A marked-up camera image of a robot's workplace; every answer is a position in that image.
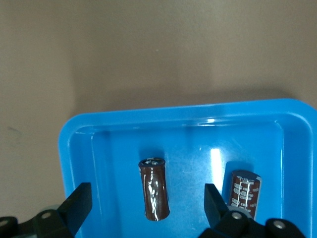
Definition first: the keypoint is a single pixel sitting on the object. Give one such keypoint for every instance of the blue plastic tray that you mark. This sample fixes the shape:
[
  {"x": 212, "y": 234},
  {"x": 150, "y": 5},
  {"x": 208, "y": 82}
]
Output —
[{"x": 193, "y": 138}]

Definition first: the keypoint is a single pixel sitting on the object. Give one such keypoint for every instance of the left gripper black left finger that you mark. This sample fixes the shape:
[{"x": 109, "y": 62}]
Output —
[{"x": 74, "y": 210}]

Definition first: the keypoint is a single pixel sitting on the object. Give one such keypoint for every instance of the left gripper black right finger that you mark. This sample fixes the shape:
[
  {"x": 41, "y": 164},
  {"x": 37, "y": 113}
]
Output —
[{"x": 218, "y": 218}]

